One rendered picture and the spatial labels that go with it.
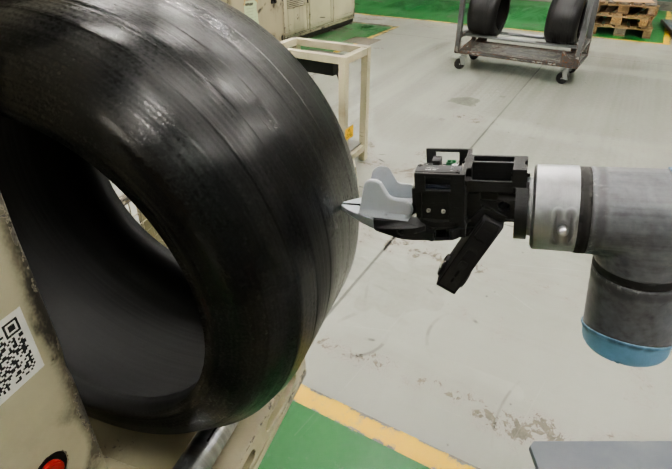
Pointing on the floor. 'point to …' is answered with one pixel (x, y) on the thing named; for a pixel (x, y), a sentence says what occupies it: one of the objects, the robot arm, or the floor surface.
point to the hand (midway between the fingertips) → (352, 211)
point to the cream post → (83, 435)
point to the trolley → (570, 27)
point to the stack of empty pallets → (626, 14)
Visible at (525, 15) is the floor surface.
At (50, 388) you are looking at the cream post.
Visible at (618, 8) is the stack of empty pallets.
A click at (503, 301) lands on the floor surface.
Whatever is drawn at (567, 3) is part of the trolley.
